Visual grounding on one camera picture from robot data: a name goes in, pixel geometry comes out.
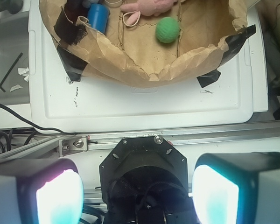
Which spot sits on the blue plastic bottle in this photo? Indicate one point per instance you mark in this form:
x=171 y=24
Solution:
x=98 y=17

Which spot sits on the white plastic bin lid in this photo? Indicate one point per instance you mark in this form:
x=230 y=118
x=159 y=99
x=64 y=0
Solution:
x=97 y=105

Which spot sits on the metal corner bracket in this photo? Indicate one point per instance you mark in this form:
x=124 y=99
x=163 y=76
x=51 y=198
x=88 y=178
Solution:
x=72 y=145

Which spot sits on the grey plastic tray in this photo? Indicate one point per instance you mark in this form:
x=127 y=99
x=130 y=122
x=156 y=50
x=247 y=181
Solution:
x=13 y=41

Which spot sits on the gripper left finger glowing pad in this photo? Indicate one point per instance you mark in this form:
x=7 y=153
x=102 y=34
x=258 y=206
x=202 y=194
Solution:
x=40 y=191

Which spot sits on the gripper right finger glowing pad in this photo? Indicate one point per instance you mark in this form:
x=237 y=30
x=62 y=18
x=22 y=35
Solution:
x=237 y=188

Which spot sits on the grey plush bunny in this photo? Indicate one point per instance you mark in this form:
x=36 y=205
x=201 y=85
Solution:
x=88 y=3

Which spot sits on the black allen key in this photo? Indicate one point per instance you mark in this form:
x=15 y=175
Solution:
x=9 y=71

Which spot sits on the brown paper bag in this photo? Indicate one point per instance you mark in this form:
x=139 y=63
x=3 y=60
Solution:
x=212 y=32

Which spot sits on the pink plush bunny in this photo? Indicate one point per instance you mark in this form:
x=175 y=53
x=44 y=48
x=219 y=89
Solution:
x=133 y=11

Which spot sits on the green ball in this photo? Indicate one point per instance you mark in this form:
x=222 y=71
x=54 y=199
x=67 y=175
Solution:
x=167 y=30

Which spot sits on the aluminium frame rail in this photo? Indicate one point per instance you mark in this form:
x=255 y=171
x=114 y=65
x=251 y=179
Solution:
x=246 y=137

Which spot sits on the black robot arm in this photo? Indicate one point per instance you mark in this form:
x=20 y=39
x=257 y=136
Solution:
x=145 y=181

